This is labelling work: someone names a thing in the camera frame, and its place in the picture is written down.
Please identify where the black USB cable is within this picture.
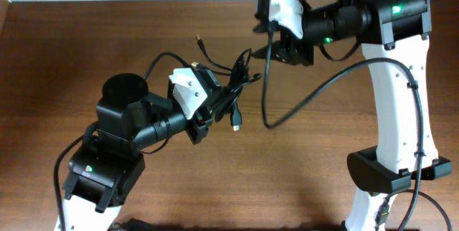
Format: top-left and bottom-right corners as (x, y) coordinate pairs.
(195, 34), (262, 132)
(190, 47), (262, 123)

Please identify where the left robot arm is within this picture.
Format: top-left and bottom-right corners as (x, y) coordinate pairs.
(55, 68), (221, 230)

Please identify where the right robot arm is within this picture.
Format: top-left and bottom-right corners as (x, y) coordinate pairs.
(254, 0), (452, 230)

